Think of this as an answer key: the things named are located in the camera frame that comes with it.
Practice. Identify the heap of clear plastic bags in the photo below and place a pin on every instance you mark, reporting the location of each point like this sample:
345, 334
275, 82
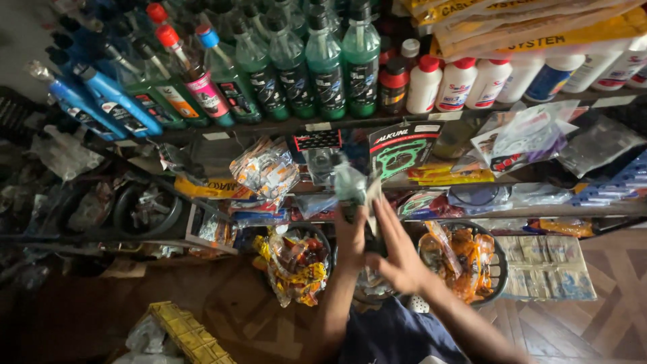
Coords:
601, 141

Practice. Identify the yellow flat packet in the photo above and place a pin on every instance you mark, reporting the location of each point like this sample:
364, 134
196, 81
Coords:
210, 189

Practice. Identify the yellow plastic crate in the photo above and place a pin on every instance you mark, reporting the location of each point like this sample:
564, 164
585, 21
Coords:
189, 336

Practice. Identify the small black card packet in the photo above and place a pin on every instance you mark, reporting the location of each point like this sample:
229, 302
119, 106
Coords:
317, 140

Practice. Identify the black basket of orange packets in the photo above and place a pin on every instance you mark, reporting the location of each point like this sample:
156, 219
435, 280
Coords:
465, 263

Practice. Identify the dark red-cap jar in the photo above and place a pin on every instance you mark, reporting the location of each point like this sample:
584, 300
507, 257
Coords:
393, 86

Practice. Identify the black round tub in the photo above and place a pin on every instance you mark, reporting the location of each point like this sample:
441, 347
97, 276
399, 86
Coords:
146, 210

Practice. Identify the pink label red-cap bottle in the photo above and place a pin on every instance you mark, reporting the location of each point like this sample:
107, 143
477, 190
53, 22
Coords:
202, 91

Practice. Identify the row of blue bottles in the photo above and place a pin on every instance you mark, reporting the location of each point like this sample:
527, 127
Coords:
114, 103

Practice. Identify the stack of yellow-printed packets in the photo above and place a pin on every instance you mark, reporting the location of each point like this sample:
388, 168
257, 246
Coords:
530, 25

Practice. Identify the clear bag of gaskets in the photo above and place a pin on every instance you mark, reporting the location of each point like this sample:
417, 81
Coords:
525, 136

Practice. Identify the dark metal shelf rack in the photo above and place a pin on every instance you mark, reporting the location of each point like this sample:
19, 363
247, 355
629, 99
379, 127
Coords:
354, 124

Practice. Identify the black gasket card packet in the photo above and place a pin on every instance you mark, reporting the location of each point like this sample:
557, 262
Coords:
402, 151

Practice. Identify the bundle of orange-white packets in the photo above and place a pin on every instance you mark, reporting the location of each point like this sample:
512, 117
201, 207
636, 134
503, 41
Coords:
265, 169

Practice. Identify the person's navy clothing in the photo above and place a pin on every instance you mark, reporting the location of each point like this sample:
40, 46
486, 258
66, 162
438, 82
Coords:
399, 333

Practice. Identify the pile of thin yellow packets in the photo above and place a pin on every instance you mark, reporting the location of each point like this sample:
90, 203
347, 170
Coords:
450, 175

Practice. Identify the person's right hand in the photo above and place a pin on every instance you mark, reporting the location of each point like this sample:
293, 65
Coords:
404, 263

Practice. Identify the row of green liquid bottles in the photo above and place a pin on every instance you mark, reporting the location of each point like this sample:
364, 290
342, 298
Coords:
323, 71

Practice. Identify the black basket of yellow-red packets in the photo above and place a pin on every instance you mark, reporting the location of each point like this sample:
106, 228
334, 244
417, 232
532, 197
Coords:
295, 268

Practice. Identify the crumpled clear plastic bag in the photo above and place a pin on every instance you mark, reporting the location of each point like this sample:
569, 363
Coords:
65, 151

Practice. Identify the clear plastic spare-part packet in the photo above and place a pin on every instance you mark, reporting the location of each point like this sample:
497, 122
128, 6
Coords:
350, 186

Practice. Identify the person's left hand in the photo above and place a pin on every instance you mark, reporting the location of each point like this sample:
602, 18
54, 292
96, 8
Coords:
351, 241

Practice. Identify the white perforated object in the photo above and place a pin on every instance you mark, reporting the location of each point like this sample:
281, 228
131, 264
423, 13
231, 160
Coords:
418, 304

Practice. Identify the row of white bottles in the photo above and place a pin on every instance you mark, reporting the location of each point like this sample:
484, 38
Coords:
455, 83

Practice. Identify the person's left fingers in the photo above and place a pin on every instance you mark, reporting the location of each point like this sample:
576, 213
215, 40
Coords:
357, 216

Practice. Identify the stack of blue packets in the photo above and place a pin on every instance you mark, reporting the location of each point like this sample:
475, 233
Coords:
614, 189

